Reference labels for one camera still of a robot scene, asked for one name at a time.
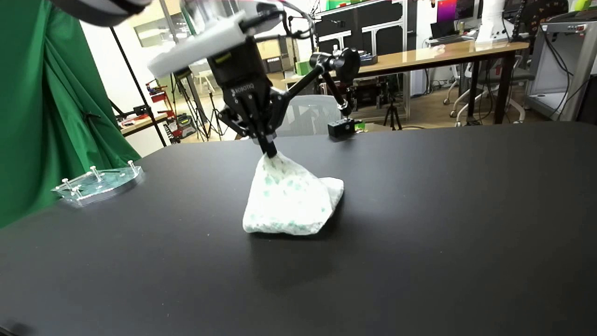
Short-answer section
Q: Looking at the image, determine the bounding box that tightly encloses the black light stand pole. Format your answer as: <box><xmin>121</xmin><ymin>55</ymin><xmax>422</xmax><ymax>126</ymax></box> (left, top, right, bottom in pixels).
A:
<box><xmin>110</xmin><ymin>27</ymin><xmax>170</xmax><ymax>150</ymax></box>

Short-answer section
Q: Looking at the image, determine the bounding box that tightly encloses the wooden desk with black legs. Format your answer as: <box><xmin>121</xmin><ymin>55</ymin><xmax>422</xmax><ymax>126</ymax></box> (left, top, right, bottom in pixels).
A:
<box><xmin>356</xmin><ymin>40</ymin><xmax>532</xmax><ymax>128</ymax></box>

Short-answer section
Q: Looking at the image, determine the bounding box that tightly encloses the low wooden bench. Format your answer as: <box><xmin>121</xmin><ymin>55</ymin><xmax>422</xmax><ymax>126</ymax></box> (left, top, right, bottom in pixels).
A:
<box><xmin>117</xmin><ymin>111</ymin><xmax>175</xmax><ymax>139</ymax></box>

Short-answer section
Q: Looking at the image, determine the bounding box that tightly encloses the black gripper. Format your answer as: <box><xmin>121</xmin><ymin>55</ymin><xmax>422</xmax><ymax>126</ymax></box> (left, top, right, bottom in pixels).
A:
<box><xmin>207</xmin><ymin>38</ymin><xmax>289</xmax><ymax>157</ymax></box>

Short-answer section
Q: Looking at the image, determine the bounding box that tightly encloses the green backdrop cloth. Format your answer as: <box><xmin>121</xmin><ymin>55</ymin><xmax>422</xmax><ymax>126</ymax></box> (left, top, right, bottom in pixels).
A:
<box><xmin>0</xmin><ymin>0</ymin><xmax>142</xmax><ymax>230</ymax></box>

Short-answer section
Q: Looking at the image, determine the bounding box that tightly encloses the open laptop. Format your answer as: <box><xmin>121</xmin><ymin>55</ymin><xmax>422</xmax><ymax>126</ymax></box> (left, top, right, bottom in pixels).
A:
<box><xmin>427</xmin><ymin>19</ymin><xmax>474</xmax><ymax>47</ymax></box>

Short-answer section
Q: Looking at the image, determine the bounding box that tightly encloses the small black tripod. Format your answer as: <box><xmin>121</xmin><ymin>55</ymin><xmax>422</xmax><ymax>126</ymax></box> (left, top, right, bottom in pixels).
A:
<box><xmin>381</xmin><ymin>101</ymin><xmax>405</xmax><ymax>133</ymax></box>

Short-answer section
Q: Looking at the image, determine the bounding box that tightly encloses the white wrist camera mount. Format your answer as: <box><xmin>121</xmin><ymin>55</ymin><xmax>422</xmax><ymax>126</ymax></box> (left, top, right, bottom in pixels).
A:
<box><xmin>147</xmin><ymin>10</ymin><xmax>250</xmax><ymax>81</ymax></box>

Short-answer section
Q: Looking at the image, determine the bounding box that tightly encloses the white cloth with green print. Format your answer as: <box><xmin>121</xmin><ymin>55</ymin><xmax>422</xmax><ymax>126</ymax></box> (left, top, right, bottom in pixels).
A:
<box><xmin>241</xmin><ymin>150</ymin><xmax>345</xmax><ymax>240</ymax></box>

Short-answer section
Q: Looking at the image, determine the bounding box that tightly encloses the black panel board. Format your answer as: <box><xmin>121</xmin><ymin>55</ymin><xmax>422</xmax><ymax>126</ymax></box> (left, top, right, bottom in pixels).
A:
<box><xmin>313</xmin><ymin>0</ymin><xmax>407</xmax><ymax>60</ymax></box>

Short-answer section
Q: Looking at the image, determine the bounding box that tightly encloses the grey metal cabinet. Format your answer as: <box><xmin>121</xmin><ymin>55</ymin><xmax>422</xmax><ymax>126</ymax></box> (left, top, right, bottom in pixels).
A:
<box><xmin>530</xmin><ymin>21</ymin><xmax>597</xmax><ymax>124</ymax></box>

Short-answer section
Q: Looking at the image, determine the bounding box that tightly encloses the white curved column object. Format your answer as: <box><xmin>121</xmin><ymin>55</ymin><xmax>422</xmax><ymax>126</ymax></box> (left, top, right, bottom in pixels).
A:
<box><xmin>479</xmin><ymin>0</ymin><xmax>509</xmax><ymax>45</ymax></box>

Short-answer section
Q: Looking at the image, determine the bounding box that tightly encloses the monitor with colourful screen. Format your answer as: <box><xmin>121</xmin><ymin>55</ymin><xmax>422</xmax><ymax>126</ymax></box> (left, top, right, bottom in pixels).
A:
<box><xmin>435</xmin><ymin>0</ymin><xmax>481</xmax><ymax>27</ymax></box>

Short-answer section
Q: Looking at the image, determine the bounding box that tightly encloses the white plate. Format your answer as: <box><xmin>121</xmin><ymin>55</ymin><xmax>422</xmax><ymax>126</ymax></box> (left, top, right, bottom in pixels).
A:
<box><xmin>50</xmin><ymin>159</ymin><xmax>145</xmax><ymax>210</ymax></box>

